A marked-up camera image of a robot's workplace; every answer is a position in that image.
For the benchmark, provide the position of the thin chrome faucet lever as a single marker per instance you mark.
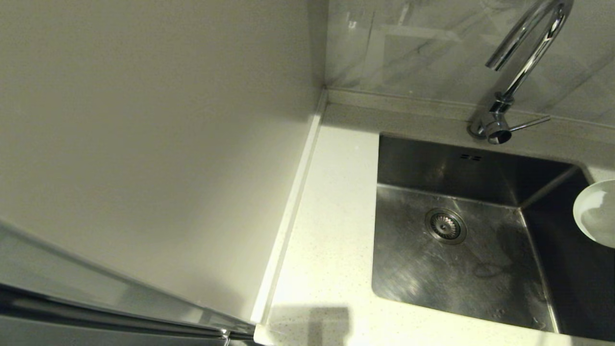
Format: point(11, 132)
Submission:
point(531, 123)

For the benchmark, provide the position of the white bowl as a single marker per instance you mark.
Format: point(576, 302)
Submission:
point(598, 214)

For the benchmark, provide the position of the stainless steel sink basin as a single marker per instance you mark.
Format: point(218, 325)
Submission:
point(456, 274)

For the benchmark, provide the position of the white countertop trim strip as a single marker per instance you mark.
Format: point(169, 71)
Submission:
point(288, 216)

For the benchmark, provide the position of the round metal drain strainer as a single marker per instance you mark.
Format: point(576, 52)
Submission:
point(446, 226)

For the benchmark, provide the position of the chrome gooseneck faucet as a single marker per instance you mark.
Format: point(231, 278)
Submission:
point(520, 78)

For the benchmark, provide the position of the shiny steel appliance edge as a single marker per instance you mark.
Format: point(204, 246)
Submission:
point(48, 302)

